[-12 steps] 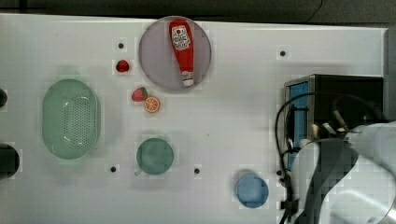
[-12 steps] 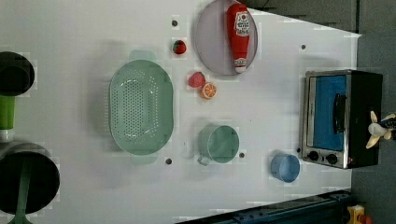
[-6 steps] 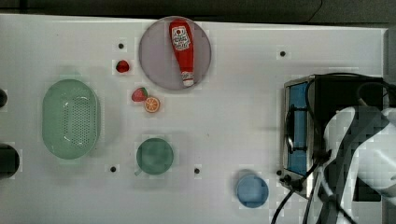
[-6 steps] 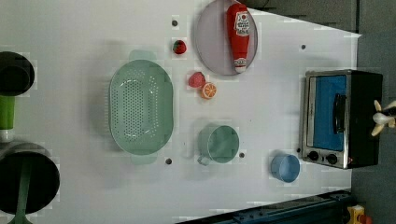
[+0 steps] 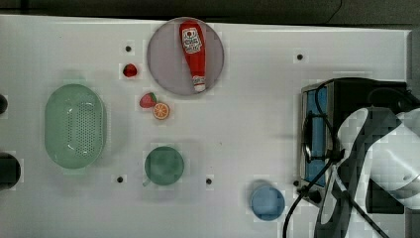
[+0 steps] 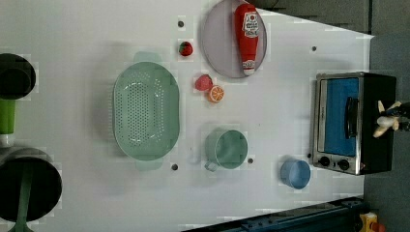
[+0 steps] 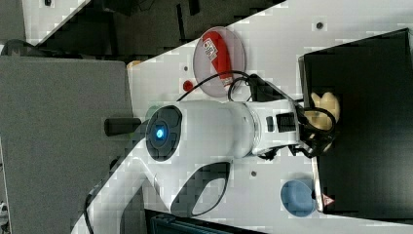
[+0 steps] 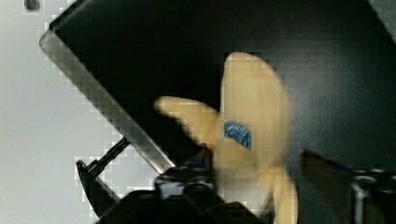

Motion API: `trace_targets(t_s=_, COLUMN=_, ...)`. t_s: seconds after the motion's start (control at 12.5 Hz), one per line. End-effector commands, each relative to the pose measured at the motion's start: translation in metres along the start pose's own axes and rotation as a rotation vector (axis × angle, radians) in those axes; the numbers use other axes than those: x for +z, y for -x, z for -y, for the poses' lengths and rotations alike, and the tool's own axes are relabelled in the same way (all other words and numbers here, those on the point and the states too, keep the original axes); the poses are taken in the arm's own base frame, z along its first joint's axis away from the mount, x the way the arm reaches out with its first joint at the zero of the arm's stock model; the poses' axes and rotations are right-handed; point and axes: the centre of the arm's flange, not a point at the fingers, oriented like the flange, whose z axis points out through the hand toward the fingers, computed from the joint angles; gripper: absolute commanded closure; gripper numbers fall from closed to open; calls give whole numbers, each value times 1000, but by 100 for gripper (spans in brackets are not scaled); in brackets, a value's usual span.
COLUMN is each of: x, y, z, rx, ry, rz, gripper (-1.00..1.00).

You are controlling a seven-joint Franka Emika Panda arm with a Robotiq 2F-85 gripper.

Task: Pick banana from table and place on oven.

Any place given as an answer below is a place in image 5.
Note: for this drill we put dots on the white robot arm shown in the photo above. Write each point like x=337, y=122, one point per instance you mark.
x=377, y=146

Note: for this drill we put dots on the black toaster oven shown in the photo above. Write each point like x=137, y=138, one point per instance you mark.
x=325, y=107

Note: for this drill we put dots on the orange slice toy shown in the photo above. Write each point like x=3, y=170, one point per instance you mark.
x=161, y=111

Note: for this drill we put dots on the pink strawberry toy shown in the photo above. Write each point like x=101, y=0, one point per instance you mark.
x=148, y=100

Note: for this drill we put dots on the green cup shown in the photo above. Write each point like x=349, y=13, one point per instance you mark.
x=163, y=166

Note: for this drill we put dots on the grey round plate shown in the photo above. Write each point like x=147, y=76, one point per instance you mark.
x=167, y=64

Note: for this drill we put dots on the red ketchup bottle toy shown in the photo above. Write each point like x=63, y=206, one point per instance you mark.
x=193, y=47

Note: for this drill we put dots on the dark red strawberry toy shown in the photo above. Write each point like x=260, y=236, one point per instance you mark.
x=130, y=70

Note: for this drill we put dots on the blue bowl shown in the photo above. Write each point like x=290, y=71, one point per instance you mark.
x=267, y=203

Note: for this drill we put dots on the green perforated colander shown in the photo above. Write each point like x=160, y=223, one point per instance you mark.
x=75, y=126

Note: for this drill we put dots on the black cylinder at table edge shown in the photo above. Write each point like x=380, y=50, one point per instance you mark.
x=10, y=171

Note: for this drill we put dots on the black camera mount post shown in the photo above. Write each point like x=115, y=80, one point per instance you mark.
x=3, y=104

